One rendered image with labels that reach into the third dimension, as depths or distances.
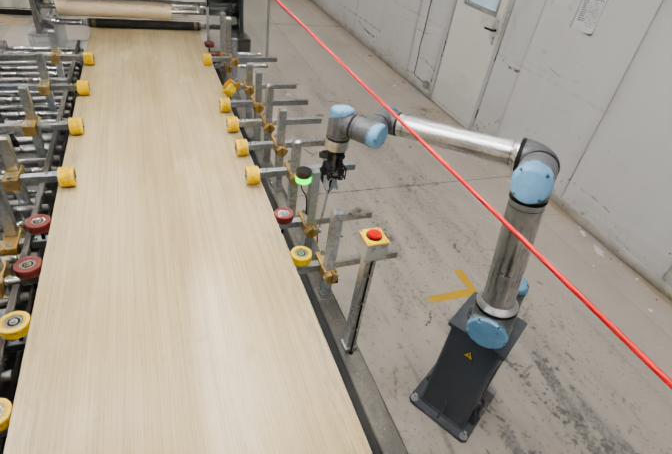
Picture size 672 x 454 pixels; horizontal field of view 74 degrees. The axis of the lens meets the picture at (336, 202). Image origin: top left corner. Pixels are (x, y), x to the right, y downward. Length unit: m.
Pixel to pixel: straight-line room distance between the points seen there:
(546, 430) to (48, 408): 2.14
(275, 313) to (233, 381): 0.26
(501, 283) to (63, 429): 1.32
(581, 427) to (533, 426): 0.25
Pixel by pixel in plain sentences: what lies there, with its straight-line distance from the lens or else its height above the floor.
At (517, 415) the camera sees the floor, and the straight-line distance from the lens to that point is 2.63.
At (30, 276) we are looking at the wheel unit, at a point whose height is 0.89.
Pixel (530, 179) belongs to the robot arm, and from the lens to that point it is 1.41.
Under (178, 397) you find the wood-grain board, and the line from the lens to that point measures 1.32.
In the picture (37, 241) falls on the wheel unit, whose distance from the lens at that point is 1.98.
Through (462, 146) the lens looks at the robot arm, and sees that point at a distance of 1.60.
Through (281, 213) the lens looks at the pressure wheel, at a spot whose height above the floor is 0.91.
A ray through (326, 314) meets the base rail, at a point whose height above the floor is 0.70.
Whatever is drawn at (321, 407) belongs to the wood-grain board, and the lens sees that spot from 1.30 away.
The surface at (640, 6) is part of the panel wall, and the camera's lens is 3.98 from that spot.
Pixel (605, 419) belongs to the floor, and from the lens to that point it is 2.88.
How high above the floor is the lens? 2.02
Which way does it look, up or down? 35 degrees down
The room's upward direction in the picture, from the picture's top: 9 degrees clockwise
